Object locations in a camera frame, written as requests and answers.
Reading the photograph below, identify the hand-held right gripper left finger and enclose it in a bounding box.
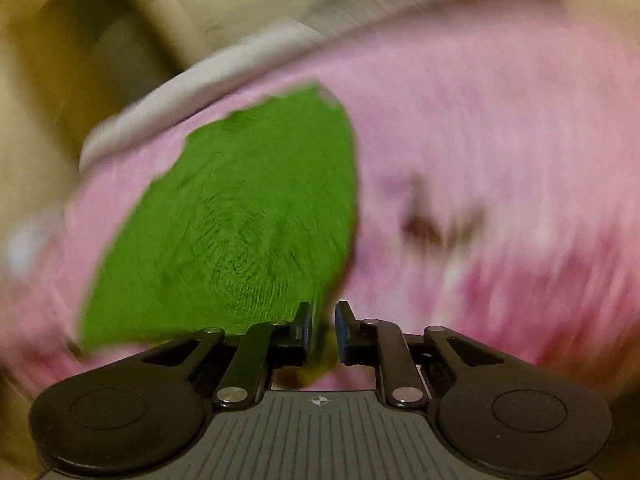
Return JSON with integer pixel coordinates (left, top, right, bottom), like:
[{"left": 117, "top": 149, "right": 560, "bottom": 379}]
[{"left": 141, "top": 301, "right": 314, "bottom": 408}]

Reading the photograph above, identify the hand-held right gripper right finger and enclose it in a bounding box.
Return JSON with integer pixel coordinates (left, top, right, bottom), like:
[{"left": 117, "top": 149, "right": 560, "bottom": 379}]
[{"left": 334, "top": 300, "right": 504, "bottom": 409}]

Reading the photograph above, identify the green knitted garment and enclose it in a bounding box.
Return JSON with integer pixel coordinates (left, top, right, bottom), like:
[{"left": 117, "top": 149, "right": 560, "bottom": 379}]
[{"left": 79, "top": 82, "right": 359, "bottom": 390}]

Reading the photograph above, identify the pink printed blanket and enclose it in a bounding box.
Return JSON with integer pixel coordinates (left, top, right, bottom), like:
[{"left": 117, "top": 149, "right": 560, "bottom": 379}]
[{"left": 0, "top": 10, "right": 640, "bottom": 396}]

